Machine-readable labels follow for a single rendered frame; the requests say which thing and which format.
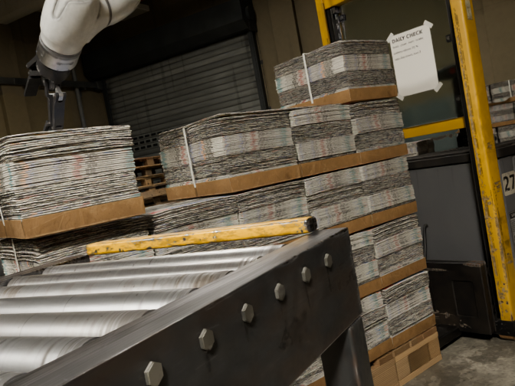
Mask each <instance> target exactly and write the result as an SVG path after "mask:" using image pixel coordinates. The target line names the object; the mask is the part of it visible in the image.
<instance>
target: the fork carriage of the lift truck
mask: <svg viewBox="0 0 515 386"><path fill-rule="evenodd" d="M426 265H427V268H425V269H423V270H424V271H428V276H429V280H430V281H429V286H428V287H429V292H430V296H431V297H430V298H431V301H432V306H433V311H434V312H433V313H434V314H435V322H436V325H435V326H437V325H438V324H445V325H457V326H458V327H459V329H460V331H461V332H472V333H478V334H484V335H492V333H493V332H496V331H497V328H496V323H495V318H494V309H493V304H492V299H491V294H490V285H489V280H488V275H487V267H486V262H485V261H475V260H426Z"/></svg>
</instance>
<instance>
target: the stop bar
mask: <svg viewBox="0 0 515 386"><path fill-rule="evenodd" d="M316 229H317V220H316V218H315V217H314V216H311V217H305V218H292V219H286V220H279V221H267V222H261V223H253V224H242V225H235V226H228V227H216V228H209V229H203V230H196V231H184V232H177V233H171V234H158V235H152V236H145V237H133V238H127V239H119V240H108V241H101V242H96V243H92V244H88V245H87V246H86V249H87V255H88V256H93V255H100V254H114V253H122V252H130V251H138V250H151V249H159V248H167V247H181V246H188V245H196V244H210V243H218V242H226V241H233V240H248V239H255V238H263V237H277V236H285V235H293V234H307V233H311V232H313V231H315V230H316Z"/></svg>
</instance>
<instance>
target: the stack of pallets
mask: <svg viewBox="0 0 515 386"><path fill-rule="evenodd" d="M160 157H162V156H160V155H158V156H151V157H144V158H138V159H134V160H133V161H134V162H135V164H134V165H135V166H136V167H134V168H136V169H134V170H135V171H134V172H135V173H133V174H135V176H136V182H141V185H142V186H139V187H138V191H139V192H141V191H144V190H146V191H152V190H156V189H159V187H163V186H167V184H166V180H165V176H164V174H165V173H163V172H164V170H163V169H164V168H162V166H163V165H161V164H162V163H160V161H159V160H160V159H162V158H160ZM143 164H144V166H143ZM160 168H161V169H162V173H159V174H156V171H155V170H156V169H160ZM140 172H141V173H142V176H140V177H138V175H137V173H140ZM155 178H160V180H161V182H160V183H156V184H153V179H155Z"/></svg>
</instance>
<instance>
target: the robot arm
mask: <svg viewBox="0 0 515 386"><path fill-rule="evenodd" d="M140 1H141V0H45V2H44V7H43V10H42V13H41V22H40V26H41V33H40V35H39V41H38V46H37V49H36V52H37V53H36V55H35V57H33V58H32V59H31V60H30V61H29V62H28V63H27V64H26V67H27V68H29V72H28V75H29V77H28V80H27V83H26V86H25V91H24V96H25V97H32V96H36V95H37V91H38V88H39V84H40V82H41V79H42V82H43V84H44V93H45V96H46V97H47V99H48V120H46V123H45V125H44V129H43V131H52V130H59V129H64V107H65V100H66V96H67V94H66V93H65V92H61V82H62V81H64V80H65V79H67V78H68V77H69V75H70V72H71V69H73V68H74V67H75V66H76V65H77V61H78V59H79V56H80V53H81V51H82V49H83V46H84V45H85V44H86V43H89V42H90V41H91V40H92V39H93V37H94V36H95V35H96V34H98V33H99V32H100V31H101V30H103V29H104V28H106V27H108V26H111V25H114V24H116V23H118V22H119V21H122V20H123V19H124V18H126V17H127V16H128V15H130V14H131V13H132V12H133V11H135V10H136V8H137V7H138V6H139V3H140ZM48 91H55V93H49V92H48Z"/></svg>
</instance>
